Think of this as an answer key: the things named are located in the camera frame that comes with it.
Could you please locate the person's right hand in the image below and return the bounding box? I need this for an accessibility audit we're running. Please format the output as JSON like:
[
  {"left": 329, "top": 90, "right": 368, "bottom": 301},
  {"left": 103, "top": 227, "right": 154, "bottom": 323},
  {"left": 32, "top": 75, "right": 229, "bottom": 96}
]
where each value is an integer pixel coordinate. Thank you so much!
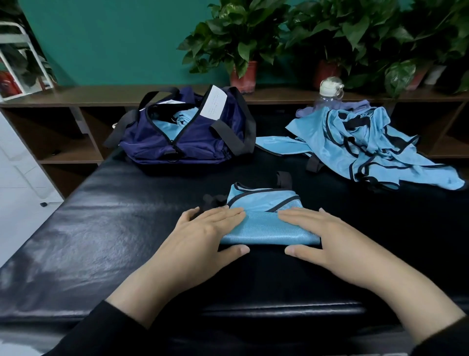
[{"left": 277, "top": 207, "right": 413, "bottom": 294}]

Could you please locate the person's left hand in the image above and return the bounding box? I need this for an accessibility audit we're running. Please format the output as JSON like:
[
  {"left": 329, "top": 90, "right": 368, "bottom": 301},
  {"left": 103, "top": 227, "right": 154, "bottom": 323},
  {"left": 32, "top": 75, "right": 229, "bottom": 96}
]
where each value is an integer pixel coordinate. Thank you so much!
[{"left": 143, "top": 205, "right": 251, "bottom": 296}]

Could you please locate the light blue vest black trim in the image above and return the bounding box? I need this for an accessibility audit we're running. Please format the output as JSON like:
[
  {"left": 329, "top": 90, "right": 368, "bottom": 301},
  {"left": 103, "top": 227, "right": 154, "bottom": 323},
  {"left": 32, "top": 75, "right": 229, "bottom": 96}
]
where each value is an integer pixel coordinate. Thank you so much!
[
  {"left": 154, "top": 108, "right": 199, "bottom": 140},
  {"left": 255, "top": 106, "right": 466, "bottom": 192},
  {"left": 204, "top": 172, "right": 322, "bottom": 246}
]

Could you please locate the navy blue bag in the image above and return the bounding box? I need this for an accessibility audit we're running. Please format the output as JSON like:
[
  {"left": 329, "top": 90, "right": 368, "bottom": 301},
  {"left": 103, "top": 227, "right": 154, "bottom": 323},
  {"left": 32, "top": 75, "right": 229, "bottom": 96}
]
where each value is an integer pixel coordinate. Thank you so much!
[{"left": 103, "top": 86, "right": 257, "bottom": 166}]

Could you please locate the purple cloth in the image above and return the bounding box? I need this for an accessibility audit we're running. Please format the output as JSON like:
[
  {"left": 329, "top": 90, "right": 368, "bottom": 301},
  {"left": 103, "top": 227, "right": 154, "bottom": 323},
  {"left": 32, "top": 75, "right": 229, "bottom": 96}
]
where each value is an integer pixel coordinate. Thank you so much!
[{"left": 297, "top": 100, "right": 371, "bottom": 118}]

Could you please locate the clear bottle silver cap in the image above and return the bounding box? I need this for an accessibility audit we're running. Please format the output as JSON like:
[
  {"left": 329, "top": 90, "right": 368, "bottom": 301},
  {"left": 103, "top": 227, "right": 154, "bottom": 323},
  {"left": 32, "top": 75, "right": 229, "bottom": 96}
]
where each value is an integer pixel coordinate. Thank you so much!
[{"left": 317, "top": 76, "right": 345, "bottom": 111}]

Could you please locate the person's right forearm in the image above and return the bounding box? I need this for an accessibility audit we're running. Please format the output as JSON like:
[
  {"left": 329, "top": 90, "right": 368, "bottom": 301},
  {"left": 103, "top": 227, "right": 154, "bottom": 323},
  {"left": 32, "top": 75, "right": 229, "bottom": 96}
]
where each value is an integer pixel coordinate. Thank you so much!
[{"left": 384, "top": 260, "right": 469, "bottom": 356}]

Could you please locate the person's left forearm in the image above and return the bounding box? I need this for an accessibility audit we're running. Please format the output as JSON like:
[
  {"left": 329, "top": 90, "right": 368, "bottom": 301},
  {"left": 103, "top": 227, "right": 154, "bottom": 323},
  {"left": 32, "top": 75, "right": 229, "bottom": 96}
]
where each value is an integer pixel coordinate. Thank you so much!
[{"left": 44, "top": 271, "right": 177, "bottom": 356}]

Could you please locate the black leather bench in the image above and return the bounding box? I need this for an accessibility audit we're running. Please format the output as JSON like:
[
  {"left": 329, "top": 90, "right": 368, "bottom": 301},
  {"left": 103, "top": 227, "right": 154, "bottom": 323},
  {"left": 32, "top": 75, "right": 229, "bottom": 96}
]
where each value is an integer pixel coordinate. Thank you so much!
[{"left": 0, "top": 150, "right": 469, "bottom": 356}]

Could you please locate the wooden shelf cabinet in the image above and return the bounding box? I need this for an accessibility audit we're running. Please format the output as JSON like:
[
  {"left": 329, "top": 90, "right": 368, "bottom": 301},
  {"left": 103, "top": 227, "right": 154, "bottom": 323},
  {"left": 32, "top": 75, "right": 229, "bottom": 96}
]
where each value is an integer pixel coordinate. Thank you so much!
[{"left": 0, "top": 84, "right": 469, "bottom": 199}]

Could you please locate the green plant in red pot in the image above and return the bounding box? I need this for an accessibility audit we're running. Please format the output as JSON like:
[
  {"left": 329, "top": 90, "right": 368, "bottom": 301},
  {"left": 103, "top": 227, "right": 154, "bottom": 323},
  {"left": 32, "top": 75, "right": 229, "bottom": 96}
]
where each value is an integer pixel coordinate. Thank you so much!
[
  {"left": 282, "top": 0, "right": 389, "bottom": 89},
  {"left": 178, "top": 0, "right": 290, "bottom": 94}
]

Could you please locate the green plant in white pot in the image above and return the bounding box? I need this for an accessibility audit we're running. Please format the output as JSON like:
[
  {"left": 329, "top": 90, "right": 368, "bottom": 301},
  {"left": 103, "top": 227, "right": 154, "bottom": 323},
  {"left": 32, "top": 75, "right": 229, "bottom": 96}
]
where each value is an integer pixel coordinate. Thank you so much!
[{"left": 381, "top": 0, "right": 469, "bottom": 96}]

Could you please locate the white wheeled cart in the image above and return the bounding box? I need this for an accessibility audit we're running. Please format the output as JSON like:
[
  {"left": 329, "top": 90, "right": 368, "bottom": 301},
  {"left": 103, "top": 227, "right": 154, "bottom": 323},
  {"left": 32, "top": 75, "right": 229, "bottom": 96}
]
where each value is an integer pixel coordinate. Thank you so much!
[{"left": 0, "top": 21, "right": 56, "bottom": 100}]

